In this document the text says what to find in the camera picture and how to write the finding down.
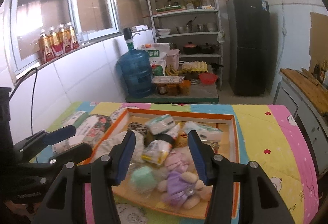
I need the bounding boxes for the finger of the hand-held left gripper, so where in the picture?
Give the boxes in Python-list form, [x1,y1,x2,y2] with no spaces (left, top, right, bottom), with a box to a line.
[48,143,93,166]
[13,125,77,161]

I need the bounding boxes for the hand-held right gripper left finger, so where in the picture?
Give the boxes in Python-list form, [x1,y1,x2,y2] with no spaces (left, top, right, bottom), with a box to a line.
[37,131,136,224]

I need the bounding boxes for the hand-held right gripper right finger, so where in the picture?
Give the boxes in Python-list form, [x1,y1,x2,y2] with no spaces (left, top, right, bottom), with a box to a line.
[188,130,294,224]

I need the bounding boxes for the white floral cloth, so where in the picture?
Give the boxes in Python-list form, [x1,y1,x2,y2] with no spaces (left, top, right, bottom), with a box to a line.
[96,131,145,163]

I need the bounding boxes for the pink plush toy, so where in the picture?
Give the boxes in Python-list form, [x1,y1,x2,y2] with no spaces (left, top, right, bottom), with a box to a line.
[164,149,196,174]

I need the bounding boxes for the green sponge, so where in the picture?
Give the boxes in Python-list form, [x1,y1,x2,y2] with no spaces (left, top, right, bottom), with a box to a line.
[130,166,157,194]

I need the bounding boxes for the white tissue pack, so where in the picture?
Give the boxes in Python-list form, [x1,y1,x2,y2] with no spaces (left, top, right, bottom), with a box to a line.
[183,121,224,143]

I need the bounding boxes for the leopard print scrunchie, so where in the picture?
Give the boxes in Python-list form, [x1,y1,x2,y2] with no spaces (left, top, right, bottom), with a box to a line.
[127,122,148,138]

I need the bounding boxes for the teddy bear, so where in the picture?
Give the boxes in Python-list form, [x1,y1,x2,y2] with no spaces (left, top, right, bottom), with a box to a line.
[157,170,214,211]

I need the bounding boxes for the purple-white packet with black band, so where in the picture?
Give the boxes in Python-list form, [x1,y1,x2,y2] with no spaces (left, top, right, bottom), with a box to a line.
[164,123,183,143]

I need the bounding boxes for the orange-rimmed shallow box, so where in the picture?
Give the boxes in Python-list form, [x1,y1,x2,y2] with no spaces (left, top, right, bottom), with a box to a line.
[88,108,242,220]

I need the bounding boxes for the green-white tissue pack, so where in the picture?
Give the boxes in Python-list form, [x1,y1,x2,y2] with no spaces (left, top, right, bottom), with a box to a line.
[145,114,176,135]

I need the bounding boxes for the floral tissue pack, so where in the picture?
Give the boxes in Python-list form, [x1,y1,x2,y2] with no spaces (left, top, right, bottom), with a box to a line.
[76,115,112,143]
[52,140,78,153]

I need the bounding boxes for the white and green tissue box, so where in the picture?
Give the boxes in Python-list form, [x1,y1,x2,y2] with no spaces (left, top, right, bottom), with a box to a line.
[67,111,89,126]

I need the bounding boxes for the low green table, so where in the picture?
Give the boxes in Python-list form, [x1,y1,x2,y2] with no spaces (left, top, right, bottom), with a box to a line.
[125,77,220,105]

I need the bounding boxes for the colourful printed bedsheet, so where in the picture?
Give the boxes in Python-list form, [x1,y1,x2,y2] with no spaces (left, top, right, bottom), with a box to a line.
[30,102,321,224]

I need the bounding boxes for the jars of preserves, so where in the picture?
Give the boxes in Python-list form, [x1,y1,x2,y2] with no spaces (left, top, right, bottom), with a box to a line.
[156,80,191,96]

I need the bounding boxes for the red colander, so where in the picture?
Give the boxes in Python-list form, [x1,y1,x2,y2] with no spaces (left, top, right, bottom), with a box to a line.
[198,73,218,85]

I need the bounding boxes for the packs of noodles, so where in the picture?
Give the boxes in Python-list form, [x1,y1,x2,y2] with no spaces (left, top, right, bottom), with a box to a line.
[151,75,184,85]

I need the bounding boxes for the amber drink bottle red label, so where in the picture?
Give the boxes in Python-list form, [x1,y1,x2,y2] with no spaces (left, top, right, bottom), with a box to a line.
[38,30,55,63]
[65,22,79,50]
[48,26,64,58]
[57,24,72,54]

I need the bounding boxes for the blue water jug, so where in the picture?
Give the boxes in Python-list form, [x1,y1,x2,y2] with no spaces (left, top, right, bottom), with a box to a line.
[116,47,155,98]

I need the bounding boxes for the bunch of bananas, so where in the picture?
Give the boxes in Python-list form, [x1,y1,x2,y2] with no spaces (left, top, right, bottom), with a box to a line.
[165,65,180,77]

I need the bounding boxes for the egg tray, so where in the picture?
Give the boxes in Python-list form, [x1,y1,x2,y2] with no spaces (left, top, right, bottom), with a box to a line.
[181,61,208,73]

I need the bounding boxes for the white cabinet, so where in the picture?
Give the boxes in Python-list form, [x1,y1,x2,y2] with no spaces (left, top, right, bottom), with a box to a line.
[273,80,321,176]

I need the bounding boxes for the white rice sack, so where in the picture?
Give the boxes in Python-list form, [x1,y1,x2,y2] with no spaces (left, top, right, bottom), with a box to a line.
[137,43,171,77]

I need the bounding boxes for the black pot with red lid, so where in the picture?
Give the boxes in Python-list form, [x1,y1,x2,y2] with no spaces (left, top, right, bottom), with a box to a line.
[183,42,199,55]

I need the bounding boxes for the black water pump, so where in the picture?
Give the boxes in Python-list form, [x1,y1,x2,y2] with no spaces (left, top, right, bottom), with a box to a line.
[123,27,141,50]

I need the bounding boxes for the dark grey fridge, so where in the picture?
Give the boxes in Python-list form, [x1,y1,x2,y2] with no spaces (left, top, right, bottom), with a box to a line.
[226,0,271,97]

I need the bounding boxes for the wooden cutting board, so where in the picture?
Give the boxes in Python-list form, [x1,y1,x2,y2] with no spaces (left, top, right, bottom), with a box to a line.
[279,67,328,117]

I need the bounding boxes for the steel pot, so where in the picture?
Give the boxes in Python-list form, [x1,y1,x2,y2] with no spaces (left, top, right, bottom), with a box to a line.
[175,24,193,34]

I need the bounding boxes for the white metal shelf rack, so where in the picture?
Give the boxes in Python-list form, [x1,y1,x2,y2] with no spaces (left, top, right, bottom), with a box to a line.
[147,0,224,91]

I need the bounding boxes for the row of condiment bottles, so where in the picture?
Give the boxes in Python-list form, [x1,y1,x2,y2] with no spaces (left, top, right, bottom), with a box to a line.
[314,58,328,84]

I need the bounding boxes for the green tray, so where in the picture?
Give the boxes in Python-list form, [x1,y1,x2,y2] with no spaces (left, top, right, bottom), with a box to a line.
[156,7,186,13]

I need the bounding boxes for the row of jars and bottles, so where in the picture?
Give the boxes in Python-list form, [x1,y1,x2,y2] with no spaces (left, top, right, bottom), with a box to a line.
[163,0,216,10]

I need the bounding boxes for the black cable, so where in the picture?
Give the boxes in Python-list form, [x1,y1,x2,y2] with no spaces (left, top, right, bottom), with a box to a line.
[9,67,39,138]

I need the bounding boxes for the wall cable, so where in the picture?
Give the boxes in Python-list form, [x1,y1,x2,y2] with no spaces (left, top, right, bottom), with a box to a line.
[274,0,286,60]

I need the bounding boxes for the cardboard sheet on wall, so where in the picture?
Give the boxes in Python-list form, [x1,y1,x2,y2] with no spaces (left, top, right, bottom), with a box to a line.
[309,12,328,61]

